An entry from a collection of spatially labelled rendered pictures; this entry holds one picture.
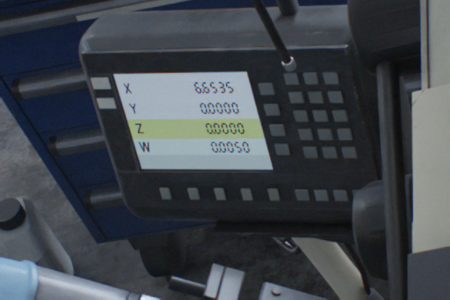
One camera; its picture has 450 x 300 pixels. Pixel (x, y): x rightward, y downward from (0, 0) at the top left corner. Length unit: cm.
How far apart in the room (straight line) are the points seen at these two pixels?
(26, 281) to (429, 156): 28
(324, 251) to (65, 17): 95
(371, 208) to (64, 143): 208
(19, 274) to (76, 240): 262
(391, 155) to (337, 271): 107
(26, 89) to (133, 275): 58
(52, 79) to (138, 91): 112
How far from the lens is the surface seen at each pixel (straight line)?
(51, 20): 329
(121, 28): 229
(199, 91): 225
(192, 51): 223
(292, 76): 219
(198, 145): 229
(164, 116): 229
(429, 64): 133
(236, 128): 226
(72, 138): 351
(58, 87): 340
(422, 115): 126
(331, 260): 245
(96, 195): 361
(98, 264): 393
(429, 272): 117
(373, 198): 146
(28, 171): 416
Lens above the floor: 276
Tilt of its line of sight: 43 degrees down
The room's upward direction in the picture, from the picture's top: 29 degrees counter-clockwise
